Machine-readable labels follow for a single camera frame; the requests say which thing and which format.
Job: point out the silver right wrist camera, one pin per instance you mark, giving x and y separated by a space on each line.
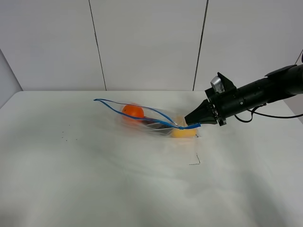
217 84

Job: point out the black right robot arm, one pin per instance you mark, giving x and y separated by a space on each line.
275 86

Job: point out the orange fruit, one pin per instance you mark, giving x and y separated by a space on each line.
133 111

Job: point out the clear zip bag blue seal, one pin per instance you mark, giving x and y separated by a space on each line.
111 119

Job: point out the yellow pear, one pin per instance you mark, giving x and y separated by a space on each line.
186 133

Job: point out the dark purple eggplant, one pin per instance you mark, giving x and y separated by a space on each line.
157 126

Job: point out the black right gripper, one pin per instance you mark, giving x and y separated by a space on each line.
226 104

